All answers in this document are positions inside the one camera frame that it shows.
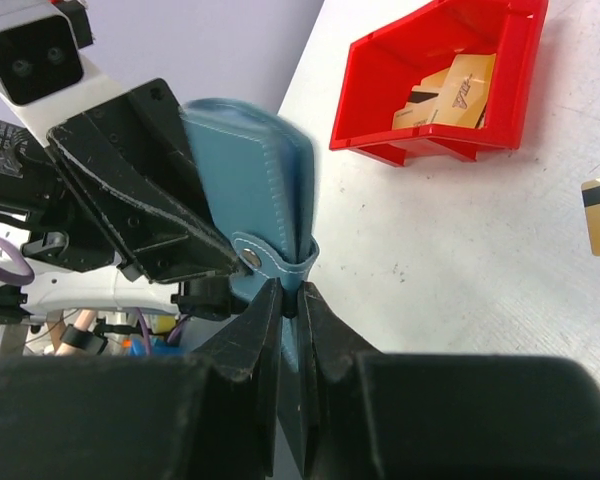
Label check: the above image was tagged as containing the gold card with stripe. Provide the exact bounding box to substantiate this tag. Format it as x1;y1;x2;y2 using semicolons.
408;85;441;104

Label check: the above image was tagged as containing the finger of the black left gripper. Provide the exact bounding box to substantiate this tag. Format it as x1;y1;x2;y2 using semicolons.
46;78;240;283

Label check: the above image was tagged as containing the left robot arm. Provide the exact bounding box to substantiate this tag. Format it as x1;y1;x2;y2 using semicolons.
0;79;245;323

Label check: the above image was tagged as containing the gold VIP card small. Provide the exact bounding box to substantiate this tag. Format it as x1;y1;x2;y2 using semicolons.
429;54;496;128

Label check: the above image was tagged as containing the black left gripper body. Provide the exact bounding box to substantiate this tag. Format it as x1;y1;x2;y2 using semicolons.
0;121;230;320

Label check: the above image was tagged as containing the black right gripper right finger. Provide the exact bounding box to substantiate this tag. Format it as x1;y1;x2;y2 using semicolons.
297;283;600;479

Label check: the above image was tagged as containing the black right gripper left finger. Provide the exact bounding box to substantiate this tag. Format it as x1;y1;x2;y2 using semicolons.
0;280;283;479

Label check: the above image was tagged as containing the blue leather card holder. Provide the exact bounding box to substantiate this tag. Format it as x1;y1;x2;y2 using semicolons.
182;98;322;401

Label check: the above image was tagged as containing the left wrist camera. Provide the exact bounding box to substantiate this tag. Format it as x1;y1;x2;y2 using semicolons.
0;1;124;141

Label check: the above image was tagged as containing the red plastic bin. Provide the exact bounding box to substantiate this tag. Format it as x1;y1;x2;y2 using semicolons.
330;0;548;166

